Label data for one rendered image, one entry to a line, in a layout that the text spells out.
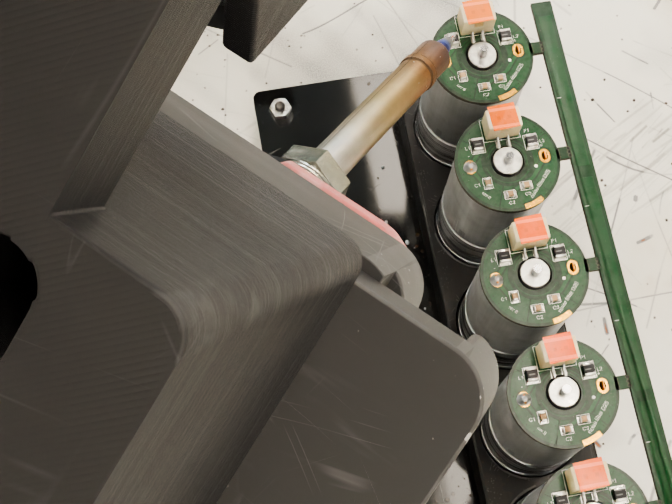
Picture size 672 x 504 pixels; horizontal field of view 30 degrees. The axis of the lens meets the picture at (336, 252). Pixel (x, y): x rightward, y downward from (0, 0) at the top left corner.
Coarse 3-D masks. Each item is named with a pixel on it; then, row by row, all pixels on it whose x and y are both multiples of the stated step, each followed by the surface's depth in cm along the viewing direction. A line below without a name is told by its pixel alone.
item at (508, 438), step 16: (560, 384) 28; (576, 384) 28; (496, 400) 30; (560, 400) 28; (576, 400) 28; (496, 416) 30; (512, 416) 28; (496, 432) 30; (512, 432) 29; (496, 448) 31; (512, 448) 30; (528, 448) 29; (544, 448) 28; (512, 464) 31; (528, 464) 30; (544, 464) 30; (560, 464) 30
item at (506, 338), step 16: (528, 272) 29; (544, 272) 29; (480, 288) 29; (528, 288) 29; (464, 304) 31; (480, 304) 29; (464, 320) 32; (480, 320) 30; (496, 320) 29; (464, 336) 32; (496, 336) 30; (512, 336) 29; (528, 336) 29; (544, 336) 30; (496, 352) 31; (512, 352) 31
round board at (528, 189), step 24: (480, 120) 30; (528, 120) 30; (480, 144) 29; (504, 144) 30; (528, 144) 29; (552, 144) 30; (456, 168) 29; (480, 168) 29; (528, 168) 29; (552, 168) 29; (480, 192) 29; (504, 192) 29; (528, 192) 29
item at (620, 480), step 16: (608, 464) 27; (560, 480) 27; (624, 480) 27; (544, 496) 27; (560, 496) 27; (576, 496) 27; (592, 496) 27; (608, 496) 27; (624, 496) 27; (640, 496) 27
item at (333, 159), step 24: (432, 48) 28; (408, 72) 27; (432, 72) 27; (384, 96) 26; (408, 96) 26; (360, 120) 25; (384, 120) 26; (336, 144) 25; (360, 144) 25; (312, 168) 24; (336, 168) 24
